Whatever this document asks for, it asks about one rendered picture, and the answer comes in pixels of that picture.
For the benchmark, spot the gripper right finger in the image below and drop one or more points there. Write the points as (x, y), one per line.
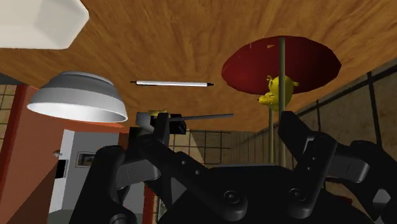
(313, 161)

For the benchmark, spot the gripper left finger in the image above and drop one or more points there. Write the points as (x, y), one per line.
(186, 173)

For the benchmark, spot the olive thin pole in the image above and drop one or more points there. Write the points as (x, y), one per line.
(281, 62)
(271, 139)

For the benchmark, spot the black tool with grey rod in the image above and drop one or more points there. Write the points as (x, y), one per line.
(201, 117)

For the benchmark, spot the yellow animal figure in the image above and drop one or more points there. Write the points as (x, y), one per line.
(274, 93)

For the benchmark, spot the silver pen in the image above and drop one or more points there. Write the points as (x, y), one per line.
(170, 83)

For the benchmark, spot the dark red plate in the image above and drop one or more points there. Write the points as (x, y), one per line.
(310, 62)

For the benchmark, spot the white door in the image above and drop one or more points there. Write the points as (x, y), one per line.
(60, 186)

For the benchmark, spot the grey bowl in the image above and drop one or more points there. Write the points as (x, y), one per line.
(77, 96)

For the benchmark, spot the framed wall picture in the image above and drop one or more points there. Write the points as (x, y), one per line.
(86, 159)

